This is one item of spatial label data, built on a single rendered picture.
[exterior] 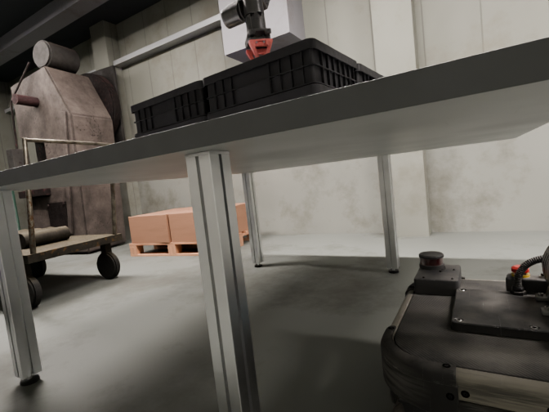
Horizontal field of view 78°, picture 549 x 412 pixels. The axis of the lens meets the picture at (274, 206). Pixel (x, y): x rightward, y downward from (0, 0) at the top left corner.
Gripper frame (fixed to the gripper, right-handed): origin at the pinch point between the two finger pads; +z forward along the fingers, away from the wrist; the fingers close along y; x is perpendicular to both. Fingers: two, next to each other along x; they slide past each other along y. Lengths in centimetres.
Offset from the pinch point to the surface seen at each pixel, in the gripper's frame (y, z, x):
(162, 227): -223, 68, -69
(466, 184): -138, 62, 178
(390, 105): 65, 25, 2
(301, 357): -3, 93, 0
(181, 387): -1, 91, -38
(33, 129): -337, -54, -207
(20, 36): -395, -181, -225
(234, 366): 40, 66, -21
